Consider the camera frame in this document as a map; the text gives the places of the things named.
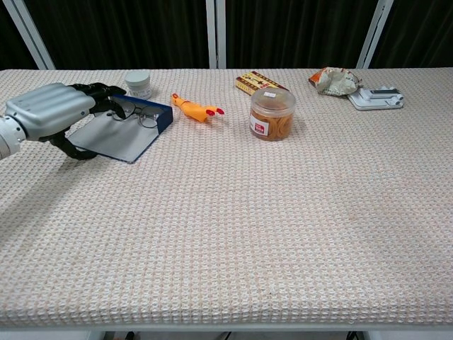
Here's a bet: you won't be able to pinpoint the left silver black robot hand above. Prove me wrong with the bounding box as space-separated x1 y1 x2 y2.
4 82 127 161

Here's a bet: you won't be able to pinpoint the blue glasses case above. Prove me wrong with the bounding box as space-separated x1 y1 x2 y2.
67 93 174 164

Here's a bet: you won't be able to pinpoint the black eyeglasses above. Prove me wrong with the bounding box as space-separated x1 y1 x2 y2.
111 97 166 128

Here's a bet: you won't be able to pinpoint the yellow red card box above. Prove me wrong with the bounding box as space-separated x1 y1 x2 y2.
234 70 290 96

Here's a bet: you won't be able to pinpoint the black pleated curtain panel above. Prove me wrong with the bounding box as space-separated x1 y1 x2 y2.
0 0 38 71
369 0 453 69
225 0 379 69
21 0 210 70

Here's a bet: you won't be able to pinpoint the small grey round jar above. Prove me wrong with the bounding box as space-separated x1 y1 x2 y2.
124 70 152 100

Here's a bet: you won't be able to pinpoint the yellow rubber chicken toy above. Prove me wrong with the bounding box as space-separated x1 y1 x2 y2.
171 92 226 124

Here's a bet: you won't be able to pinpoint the beige woven table cloth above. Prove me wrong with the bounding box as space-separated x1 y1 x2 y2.
0 68 453 329

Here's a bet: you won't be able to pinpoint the clear jar of rubber bands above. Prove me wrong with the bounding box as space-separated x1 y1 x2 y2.
248 87 297 142

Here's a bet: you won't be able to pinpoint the crumpled orange snack bag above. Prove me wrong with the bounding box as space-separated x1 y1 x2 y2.
307 67 364 97

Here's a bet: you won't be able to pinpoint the white grey plastic device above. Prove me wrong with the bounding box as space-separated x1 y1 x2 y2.
346 86 406 111

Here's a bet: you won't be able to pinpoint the white frame post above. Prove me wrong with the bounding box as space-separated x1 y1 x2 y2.
205 0 227 69
355 0 394 69
0 0 56 70

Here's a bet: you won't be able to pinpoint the white table frame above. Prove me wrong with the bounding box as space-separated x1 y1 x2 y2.
0 321 453 340

